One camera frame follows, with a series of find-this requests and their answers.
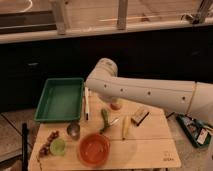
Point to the red apple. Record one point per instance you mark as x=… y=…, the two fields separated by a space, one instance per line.
x=116 y=106

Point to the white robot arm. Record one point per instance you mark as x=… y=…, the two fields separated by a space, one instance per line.
x=194 y=99

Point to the small metal cup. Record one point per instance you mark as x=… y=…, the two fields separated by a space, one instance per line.
x=73 y=130

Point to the small green cup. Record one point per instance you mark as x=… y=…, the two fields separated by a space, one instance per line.
x=57 y=146

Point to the green plastic tray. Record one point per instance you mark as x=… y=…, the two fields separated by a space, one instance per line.
x=60 y=101

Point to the orange plastic bowl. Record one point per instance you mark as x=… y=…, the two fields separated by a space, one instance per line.
x=93 y=150

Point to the bunch of red grapes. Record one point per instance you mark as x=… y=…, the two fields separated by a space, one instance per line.
x=45 y=149

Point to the black pole stand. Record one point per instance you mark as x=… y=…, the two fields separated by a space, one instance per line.
x=24 y=147

